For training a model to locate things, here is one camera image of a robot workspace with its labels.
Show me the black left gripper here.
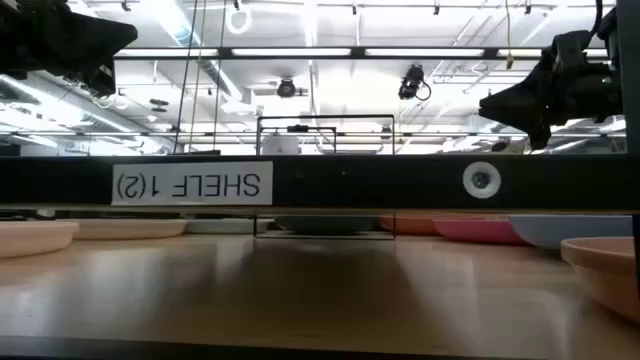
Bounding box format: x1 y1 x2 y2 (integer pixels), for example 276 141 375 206
0 0 140 97

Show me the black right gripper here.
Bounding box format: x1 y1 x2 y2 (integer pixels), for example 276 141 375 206
478 28 624 151

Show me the cream plastic plate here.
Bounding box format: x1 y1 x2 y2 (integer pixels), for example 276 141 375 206
73 217 189 241
0 220 80 259

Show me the white shelf label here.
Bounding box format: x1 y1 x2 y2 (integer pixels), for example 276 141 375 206
110 160 274 207

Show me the bolt with white washer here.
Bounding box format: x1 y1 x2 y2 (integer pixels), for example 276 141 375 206
461 160 502 200

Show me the light blue bowl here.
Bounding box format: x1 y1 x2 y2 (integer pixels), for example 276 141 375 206
506 214 634 251

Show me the overhead black light bar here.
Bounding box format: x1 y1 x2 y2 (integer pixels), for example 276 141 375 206
112 46 617 62

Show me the pink plate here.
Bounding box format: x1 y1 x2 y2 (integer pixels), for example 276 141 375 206
431 217 527 247

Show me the orange plate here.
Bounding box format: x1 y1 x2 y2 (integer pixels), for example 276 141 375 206
377 214 484 237

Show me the tan plastic plate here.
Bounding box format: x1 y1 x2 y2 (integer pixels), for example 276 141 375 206
560 236 640 324

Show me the white round container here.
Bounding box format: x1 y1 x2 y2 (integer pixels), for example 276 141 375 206
260 131 301 156

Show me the pale white plate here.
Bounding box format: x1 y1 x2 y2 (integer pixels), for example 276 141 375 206
183 217 275 236

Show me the dark teal bowl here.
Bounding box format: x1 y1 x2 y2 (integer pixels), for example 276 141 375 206
272 215 380 237

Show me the yellow hanging cable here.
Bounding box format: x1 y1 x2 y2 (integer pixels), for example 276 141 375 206
503 0 516 71

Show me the thin black hanging cable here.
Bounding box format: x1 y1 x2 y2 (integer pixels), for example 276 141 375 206
171 0 200 155
213 0 228 153
186 0 208 154

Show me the thin black horizontal rail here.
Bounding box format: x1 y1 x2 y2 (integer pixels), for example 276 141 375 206
0 130 627 139

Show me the black metal frame post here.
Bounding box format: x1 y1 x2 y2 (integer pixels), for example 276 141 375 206
615 0 640 301

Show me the black ceiling camera with cable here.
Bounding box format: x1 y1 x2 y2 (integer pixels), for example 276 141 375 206
397 63 433 102

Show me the white ceiling ring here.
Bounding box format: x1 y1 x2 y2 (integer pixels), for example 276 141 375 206
224 3 253 36

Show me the black shelf rail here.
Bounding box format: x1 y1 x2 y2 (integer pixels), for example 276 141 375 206
0 152 640 212

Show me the round black ceiling camera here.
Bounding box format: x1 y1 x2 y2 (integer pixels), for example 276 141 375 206
276 76 298 99

